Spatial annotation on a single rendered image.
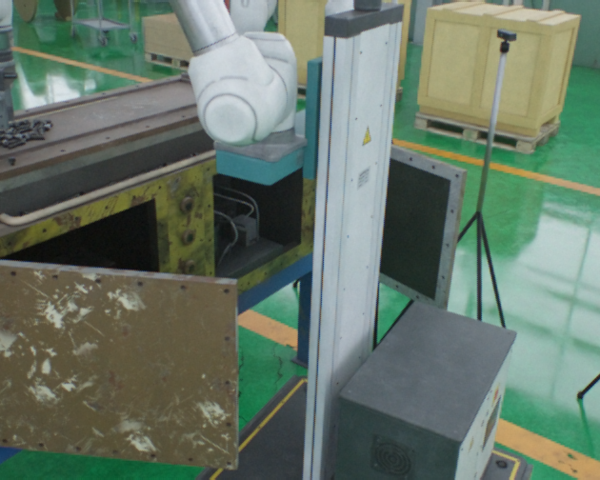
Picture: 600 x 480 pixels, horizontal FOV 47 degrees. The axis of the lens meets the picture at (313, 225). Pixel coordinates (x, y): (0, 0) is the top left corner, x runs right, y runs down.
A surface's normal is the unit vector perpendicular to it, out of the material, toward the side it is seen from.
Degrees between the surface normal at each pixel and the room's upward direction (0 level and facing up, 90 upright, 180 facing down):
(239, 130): 93
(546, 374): 0
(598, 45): 90
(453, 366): 0
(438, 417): 0
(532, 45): 90
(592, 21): 90
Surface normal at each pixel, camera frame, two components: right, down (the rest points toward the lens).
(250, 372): 0.04, -0.90
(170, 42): -0.59, 0.32
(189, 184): 0.80, 0.29
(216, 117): -0.04, 0.52
